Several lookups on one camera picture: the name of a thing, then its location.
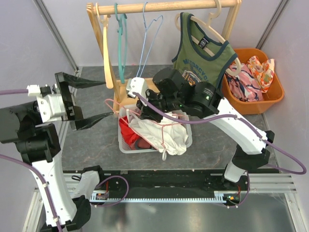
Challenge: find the beige wooden hanger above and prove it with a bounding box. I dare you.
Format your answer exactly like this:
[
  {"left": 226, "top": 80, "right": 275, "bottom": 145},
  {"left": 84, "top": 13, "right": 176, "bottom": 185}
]
[{"left": 95, "top": 3, "right": 114, "bottom": 89}]

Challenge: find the orange floral cloth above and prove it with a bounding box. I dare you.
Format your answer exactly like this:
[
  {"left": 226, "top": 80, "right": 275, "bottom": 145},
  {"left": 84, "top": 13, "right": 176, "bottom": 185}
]
[{"left": 247, "top": 56, "right": 275, "bottom": 93}]

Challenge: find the wooden hanger right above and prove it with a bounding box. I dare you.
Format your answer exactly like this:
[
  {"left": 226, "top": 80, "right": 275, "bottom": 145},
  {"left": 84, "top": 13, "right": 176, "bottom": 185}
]
[{"left": 174, "top": 0, "right": 242, "bottom": 77}]

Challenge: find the rust red tank top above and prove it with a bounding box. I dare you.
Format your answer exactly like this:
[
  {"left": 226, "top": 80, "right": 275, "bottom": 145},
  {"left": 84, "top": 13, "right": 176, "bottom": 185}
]
[{"left": 133, "top": 138, "right": 154, "bottom": 150}]

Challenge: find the teal plastic hanger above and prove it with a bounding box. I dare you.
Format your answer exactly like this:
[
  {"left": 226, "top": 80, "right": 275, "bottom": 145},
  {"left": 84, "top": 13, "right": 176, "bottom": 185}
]
[{"left": 114, "top": 3, "right": 127, "bottom": 84}]

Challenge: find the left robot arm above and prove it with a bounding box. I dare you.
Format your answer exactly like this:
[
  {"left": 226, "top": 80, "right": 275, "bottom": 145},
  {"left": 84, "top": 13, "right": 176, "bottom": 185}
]
[{"left": 0, "top": 72, "right": 108, "bottom": 232}]

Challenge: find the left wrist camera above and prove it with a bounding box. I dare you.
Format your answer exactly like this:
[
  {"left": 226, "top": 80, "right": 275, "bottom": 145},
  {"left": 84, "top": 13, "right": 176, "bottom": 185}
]
[{"left": 27, "top": 84, "right": 66, "bottom": 123}]

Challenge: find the slotted cable duct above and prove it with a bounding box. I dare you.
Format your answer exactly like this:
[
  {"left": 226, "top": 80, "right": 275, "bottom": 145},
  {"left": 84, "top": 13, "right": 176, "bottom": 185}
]
[{"left": 90, "top": 192, "right": 240, "bottom": 204}]

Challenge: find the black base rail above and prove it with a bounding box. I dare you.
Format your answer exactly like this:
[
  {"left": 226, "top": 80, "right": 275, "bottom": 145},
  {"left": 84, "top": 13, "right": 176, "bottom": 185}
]
[{"left": 64, "top": 169, "right": 249, "bottom": 197}]

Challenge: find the light blue hanger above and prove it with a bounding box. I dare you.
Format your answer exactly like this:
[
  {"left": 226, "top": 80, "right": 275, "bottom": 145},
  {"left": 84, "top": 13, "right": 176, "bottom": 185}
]
[{"left": 136, "top": 1, "right": 164, "bottom": 77}]

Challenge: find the white plastic basket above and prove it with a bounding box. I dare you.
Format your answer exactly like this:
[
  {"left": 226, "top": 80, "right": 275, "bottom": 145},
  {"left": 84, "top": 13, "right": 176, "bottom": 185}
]
[{"left": 117, "top": 110, "right": 193, "bottom": 154}]

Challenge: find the pink patterned cloth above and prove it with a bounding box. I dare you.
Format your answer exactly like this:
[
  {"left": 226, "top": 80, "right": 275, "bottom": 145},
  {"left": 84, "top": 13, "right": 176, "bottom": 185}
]
[{"left": 226, "top": 63, "right": 263, "bottom": 102}]

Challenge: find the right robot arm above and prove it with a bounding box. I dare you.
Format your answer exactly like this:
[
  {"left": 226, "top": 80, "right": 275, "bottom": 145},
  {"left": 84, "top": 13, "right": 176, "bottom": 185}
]
[{"left": 127, "top": 68, "right": 275, "bottom": 190}]

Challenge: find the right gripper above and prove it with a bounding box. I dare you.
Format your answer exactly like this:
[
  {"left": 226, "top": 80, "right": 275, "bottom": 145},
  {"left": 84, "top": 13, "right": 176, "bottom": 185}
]
[{"left": 136, "top": 88, "right": 182, "bottom": 123}]

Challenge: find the orange plastic bin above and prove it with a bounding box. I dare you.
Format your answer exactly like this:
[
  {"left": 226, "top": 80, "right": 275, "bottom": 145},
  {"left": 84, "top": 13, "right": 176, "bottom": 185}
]
[{"left": 222, "top": 48, "right": 284, "bottom": 115}]

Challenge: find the wooden clothes rack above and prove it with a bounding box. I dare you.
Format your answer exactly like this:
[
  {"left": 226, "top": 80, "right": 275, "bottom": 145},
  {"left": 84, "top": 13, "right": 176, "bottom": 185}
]
[{"left": 86, "top": 0, "right": 242, "bottom": 113}]

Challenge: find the green printed tank top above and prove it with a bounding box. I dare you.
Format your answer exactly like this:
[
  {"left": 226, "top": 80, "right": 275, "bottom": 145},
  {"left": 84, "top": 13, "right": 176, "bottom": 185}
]
[{"left": 172, "top": 12, "right": 238, "bottom": 89}]

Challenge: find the white tank top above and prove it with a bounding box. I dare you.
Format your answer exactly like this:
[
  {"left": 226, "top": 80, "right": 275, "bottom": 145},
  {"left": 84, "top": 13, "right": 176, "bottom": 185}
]
[{"left": 124, "top": 106, "right": 192, "bottom": 160}]

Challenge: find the pink wire hanger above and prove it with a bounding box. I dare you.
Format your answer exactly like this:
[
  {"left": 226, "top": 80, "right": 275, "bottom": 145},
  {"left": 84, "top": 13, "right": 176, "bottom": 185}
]
[{"left": 104, "top": 98, "right": 189, "bottom": 152}]

